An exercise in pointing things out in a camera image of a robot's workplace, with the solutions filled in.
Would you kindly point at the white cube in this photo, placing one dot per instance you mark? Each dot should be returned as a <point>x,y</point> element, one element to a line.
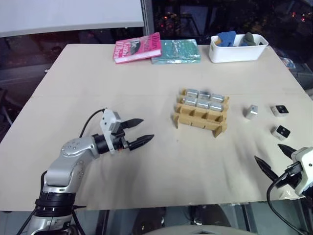
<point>280,110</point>
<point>281,132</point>

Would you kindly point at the white plastic bin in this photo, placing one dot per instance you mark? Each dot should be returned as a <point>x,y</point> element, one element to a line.
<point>234,52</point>

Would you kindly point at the wooden rack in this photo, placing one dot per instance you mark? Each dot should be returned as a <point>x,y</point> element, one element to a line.
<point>195,117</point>

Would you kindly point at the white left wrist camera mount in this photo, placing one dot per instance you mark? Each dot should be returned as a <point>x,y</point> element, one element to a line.
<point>106,122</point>

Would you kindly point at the white projection screen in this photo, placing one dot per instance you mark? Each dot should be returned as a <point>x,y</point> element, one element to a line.
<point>68,14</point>

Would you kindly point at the pink paperback book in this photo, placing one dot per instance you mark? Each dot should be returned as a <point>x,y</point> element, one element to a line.
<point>135,47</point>

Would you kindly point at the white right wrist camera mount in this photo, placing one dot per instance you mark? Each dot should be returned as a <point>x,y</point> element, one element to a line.
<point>305,156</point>

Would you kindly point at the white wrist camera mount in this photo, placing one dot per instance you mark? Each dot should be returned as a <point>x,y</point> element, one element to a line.
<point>106,122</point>
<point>305,156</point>

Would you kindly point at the teal wrapped book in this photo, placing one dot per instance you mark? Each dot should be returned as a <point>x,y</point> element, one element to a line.
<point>176,51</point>

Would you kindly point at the grey green cloth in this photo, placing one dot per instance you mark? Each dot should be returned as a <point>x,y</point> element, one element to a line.
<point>249,39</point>

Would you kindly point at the silver block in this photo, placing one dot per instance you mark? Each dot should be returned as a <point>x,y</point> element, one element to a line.
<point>251,111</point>

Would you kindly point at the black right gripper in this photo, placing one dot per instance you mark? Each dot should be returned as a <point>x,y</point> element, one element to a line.
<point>289,180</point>

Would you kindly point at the blue cloth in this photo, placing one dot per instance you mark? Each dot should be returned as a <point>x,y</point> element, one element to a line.
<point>226,38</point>

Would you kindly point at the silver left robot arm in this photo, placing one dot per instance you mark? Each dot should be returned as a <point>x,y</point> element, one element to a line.
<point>64,169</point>

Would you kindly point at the grey metal pole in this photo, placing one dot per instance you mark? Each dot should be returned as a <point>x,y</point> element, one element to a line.
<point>147,17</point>

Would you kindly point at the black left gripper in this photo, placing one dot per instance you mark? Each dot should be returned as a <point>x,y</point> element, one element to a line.
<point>121,142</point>

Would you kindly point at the pale rounded robot body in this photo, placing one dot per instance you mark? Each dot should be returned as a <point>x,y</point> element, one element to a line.
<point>198,230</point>

